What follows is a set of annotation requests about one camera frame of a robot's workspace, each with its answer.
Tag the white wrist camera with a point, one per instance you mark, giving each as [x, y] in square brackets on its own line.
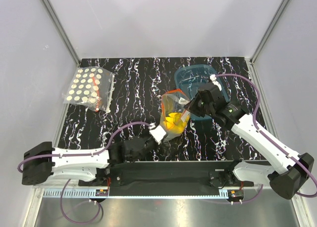
[214, 80]
[157, 132]

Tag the right aluminium frame post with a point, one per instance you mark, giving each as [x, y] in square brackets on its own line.
[273, 23]

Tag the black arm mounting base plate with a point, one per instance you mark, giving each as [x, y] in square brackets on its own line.
[225, 166]

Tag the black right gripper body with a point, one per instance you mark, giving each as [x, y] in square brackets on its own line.
[196, 104]

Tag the yellow toy banana bunch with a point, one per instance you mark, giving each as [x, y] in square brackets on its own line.
[175, 122]

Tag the left aluminium frame post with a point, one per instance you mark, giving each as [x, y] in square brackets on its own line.
[60, 30]

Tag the aluminium frame rail front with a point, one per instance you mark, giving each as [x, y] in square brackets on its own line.
[152, 184]

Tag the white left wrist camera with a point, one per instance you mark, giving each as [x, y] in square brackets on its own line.
[157, 132]

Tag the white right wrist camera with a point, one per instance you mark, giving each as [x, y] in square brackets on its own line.
[214, 80]

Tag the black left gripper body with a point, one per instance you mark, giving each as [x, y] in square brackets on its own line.
[149, 145]

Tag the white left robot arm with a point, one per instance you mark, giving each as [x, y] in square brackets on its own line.
[44, 162]

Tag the teal transparent plastic container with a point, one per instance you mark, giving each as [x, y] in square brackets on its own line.
[190, 78]

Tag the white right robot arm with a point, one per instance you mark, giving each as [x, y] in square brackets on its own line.
[288, 169]

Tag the clear zip bag orange zipper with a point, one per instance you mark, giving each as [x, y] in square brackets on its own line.
[173, 101]

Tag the aluminium frame post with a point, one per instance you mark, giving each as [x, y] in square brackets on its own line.
[273, 23]
[60, 30]

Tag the clear bag with round stickers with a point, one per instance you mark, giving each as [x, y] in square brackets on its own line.
[91, 87]

